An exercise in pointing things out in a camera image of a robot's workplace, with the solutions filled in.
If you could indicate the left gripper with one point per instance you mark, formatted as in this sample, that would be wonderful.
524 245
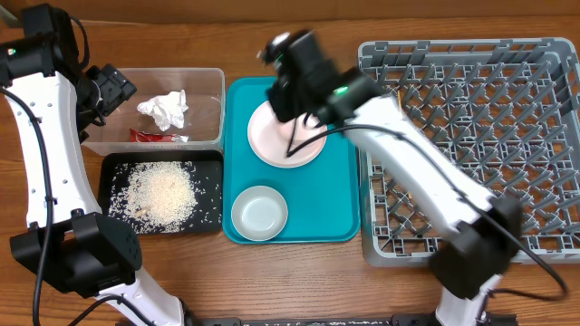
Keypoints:
117 89

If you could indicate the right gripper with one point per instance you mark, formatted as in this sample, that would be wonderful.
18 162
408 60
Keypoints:
277 98

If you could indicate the red snack wrapper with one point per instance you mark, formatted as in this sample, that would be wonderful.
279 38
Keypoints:
141 136

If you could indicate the white tissue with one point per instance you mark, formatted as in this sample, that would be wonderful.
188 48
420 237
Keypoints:
166 110

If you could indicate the pile of rice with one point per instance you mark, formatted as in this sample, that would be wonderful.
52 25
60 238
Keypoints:
156 194

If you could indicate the grey bowl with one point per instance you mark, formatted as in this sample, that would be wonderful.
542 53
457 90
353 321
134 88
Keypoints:
259 213

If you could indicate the wooden chopstick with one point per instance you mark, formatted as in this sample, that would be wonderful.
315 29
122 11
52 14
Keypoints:
399 97

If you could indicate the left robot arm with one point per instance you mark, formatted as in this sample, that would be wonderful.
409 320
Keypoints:
69 243

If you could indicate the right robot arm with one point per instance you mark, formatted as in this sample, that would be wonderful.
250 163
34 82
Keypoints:
481 231

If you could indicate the black waste tray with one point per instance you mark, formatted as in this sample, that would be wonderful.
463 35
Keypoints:
208 181

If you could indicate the grey dishwasher rack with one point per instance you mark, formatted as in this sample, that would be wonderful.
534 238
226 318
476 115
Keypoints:
506 112

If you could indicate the large pink plate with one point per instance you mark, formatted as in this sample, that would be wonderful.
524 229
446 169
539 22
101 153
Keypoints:
271 139

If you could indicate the clear plastic bin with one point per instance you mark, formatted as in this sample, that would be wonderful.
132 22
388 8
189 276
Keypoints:
203 120

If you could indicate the teal serving tray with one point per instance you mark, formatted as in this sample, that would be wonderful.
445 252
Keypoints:
322 196

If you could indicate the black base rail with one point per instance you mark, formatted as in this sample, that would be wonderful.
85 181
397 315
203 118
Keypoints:
403 319

